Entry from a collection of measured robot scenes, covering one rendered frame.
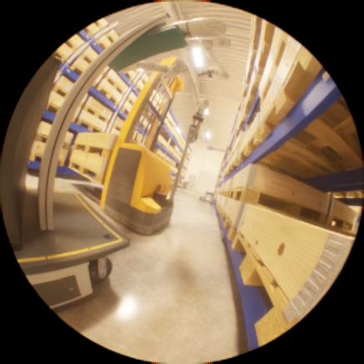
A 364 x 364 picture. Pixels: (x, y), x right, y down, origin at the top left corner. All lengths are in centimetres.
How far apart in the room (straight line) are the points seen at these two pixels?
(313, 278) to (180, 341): 54
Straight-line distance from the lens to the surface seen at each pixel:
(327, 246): 33
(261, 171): 112
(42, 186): 50
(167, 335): 68
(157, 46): 91
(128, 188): 129
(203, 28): 93
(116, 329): 66
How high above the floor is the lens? 63
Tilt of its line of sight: 1 degrees up
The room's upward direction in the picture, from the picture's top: 16 degrees clockwise
